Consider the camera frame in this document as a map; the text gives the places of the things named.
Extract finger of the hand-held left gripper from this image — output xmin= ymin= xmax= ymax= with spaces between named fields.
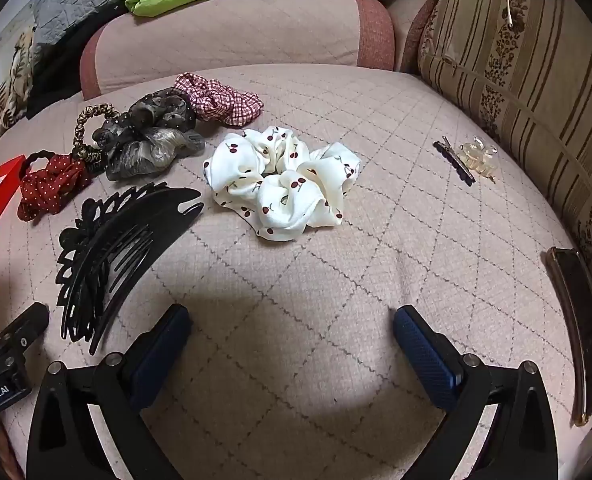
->
xmin=0 ymin=302 xmax=51 ymax=356

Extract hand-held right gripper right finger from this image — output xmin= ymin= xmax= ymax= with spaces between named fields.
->
xmin=393 ymin=305 xmax=559 ymax=480

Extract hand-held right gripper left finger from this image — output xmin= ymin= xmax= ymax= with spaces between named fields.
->
xmin=26 ymin=304 xmax=193 ymax=480

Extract red polka dot scrunchie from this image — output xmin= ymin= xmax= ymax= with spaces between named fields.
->
xmin=17 ymin=155 xmax=93 ymax=222

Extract black hair tie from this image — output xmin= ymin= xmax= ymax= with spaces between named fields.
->
xmin=23 ymin=151 xmax=59 ymax=168

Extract white cherry print scrunchie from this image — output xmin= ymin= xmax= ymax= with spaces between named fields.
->
xmin=203 ymin=126 xmax=362 ymax=242

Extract leopard print hair tie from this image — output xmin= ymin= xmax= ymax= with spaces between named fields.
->
xmin=73 ymin=103 xmax=117 ymax=173

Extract grey sheer scrunchie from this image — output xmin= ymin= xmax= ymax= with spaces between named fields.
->
xmin=92 ymin=87 xmax=206 ymax=181

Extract red plaid scrunchie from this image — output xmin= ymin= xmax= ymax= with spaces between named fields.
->
xmin=173 ymin=72 xmax=265 ymax=127

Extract pink quilted sofa seat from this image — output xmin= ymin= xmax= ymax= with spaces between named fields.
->
xmin=0 ymin=62 xmax=592 ymax=480

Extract black hair comb clip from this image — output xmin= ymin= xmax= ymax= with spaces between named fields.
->
xmin=56 ymin=182 xmax=205 ymax=356

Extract dark smartphone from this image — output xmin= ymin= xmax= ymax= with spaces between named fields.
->
xmin=546 ymin=246 xmax=592 ymax=428

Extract black bobby pin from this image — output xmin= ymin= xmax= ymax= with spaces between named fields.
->
xmin=433 ymin=136 xmax=477 ymax=187

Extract clear small claw clips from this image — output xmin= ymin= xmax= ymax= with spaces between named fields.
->
xmin=457 ymin=135 xmax=498 ymax=181

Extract leopard print cloth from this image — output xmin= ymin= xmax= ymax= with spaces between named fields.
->
xmin=0 ymin=25 xmax=39 ymax=151

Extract striped floral cushion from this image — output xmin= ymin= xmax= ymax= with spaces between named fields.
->
xmin=401 ymin=0 xmax=592 ymax=281

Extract grey knitted pillow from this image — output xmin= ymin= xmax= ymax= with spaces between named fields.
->
xmin=28 ymin=0 xmax=164 ymax=68

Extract pink bolster cushion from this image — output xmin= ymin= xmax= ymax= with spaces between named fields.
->
xmin=80 ymin=0 xmax=396 ymax=96

